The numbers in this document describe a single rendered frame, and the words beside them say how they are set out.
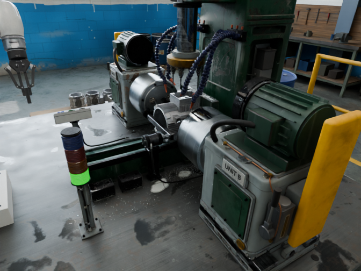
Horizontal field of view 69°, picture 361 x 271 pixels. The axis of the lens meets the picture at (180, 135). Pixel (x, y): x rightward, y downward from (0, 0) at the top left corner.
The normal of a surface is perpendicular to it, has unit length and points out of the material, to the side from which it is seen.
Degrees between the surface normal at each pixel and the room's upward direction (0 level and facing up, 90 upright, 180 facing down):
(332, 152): 90
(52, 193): 0
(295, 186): 0
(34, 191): 0
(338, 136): 90
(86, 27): 90
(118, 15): 90
